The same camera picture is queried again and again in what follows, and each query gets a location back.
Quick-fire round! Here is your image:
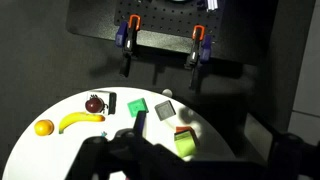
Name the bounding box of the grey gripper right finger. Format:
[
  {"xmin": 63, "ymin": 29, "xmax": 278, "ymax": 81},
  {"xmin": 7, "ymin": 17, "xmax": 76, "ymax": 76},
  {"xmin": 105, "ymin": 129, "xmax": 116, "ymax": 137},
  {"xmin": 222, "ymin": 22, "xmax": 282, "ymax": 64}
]
[{"xmin": 244, "ymin": 112, "xmax": 278, "ymax": 161}]

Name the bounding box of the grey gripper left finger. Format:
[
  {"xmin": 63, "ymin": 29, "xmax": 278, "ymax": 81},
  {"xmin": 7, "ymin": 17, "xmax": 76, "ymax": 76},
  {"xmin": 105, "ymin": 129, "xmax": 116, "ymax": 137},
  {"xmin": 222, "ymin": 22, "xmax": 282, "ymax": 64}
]
[{"xmin": 132, "ymin": 110, "xmax": 148, "ymax": 138}]

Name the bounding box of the grey toy block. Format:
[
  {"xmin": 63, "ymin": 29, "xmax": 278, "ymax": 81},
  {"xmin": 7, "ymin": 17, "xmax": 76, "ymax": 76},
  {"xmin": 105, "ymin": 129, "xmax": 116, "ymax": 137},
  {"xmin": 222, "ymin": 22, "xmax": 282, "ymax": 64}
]
[{"xmin": 154, "ymin": 99, "xmax": 177, "ymax": 122}]

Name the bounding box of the white checkered soft block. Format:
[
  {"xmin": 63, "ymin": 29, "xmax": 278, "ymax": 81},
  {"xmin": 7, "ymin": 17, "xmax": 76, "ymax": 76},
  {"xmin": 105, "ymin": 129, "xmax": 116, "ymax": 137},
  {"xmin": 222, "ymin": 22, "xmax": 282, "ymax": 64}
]
[{"xmin": 86, "ymin": 90, "xmax": 118, "ymax": 116}]

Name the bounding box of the dark red toy plum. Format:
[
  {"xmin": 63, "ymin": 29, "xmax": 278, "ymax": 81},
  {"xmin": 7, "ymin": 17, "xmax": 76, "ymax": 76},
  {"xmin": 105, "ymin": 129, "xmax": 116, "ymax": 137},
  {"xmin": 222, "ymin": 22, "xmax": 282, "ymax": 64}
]
[{"xmin": 84, "ymin": 96, "xmax": 105, "ymax": 114}]

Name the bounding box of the lime green toy block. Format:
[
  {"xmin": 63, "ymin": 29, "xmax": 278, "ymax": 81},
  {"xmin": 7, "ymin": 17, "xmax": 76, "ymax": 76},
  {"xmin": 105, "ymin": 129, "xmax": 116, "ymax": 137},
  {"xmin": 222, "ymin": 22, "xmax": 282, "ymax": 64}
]
[{"xmin": 173, "ymin": 130, "xmax": 198, "ymax": 158}]

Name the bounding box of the yellow toy banana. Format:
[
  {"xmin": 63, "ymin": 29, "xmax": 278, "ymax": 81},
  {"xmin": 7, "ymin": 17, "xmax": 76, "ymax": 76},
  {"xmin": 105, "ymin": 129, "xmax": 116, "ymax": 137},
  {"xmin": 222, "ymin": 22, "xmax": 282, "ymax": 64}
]
[{"xmin": 58, "ymin": 111, "xmax": 106, "ymax": 135}]

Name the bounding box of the toy orange fruit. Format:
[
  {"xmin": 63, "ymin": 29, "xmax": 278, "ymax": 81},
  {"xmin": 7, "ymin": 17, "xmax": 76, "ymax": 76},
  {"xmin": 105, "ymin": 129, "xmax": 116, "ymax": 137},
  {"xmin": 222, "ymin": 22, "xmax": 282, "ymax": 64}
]
[{"xmin": 34, "ymin": 119, "xmax": 55, "ymax": 137}]

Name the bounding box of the orange black bar clamp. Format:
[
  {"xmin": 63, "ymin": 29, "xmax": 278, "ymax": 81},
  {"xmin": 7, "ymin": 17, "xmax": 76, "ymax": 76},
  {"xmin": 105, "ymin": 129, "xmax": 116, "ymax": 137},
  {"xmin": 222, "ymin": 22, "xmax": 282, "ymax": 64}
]
[
  {"xmin": 184, "ymin": 24, "xmax": 213, "ymax": 91},
  {"xmin": 114, "ymin": 14, "xmax": 143, "ymax": 78}
]

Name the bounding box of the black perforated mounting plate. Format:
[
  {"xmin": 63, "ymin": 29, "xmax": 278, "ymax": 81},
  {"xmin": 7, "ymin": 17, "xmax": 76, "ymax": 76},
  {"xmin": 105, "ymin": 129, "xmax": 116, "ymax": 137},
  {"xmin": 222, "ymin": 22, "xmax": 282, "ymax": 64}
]
[{"xmin": 114, "ymin": 0, "xmax": 225, "ymax": 44}]

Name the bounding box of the white ribbed part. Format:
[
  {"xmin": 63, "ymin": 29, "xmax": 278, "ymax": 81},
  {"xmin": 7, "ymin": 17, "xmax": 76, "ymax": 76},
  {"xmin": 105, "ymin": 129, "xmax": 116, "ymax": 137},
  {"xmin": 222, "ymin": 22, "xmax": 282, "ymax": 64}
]
[{"xmin": 205, "ymin": 0, "xmax": 220, "ymax": 12}]

